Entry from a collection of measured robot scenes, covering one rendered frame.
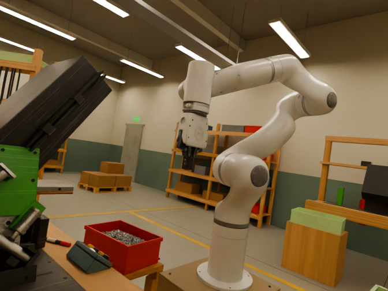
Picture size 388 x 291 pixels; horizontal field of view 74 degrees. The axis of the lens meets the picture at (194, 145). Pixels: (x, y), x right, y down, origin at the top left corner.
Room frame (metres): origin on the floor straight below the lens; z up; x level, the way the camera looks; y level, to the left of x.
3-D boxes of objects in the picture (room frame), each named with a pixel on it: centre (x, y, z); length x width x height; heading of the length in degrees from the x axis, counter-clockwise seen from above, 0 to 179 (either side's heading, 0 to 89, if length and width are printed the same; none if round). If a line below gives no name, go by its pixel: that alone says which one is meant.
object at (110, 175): (7.26, 2.28, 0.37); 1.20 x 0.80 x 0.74; 146
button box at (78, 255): (0.92, 0.30, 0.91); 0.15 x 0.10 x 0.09; 50
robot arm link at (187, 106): (0.80, 0.01, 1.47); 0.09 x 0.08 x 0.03; 138
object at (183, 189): (6.65, -0.67, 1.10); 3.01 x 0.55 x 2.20; 48
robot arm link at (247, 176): (0.85, -0.17, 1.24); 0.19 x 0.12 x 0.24; 24
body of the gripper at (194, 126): (0.80, 0.01, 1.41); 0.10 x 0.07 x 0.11; 138
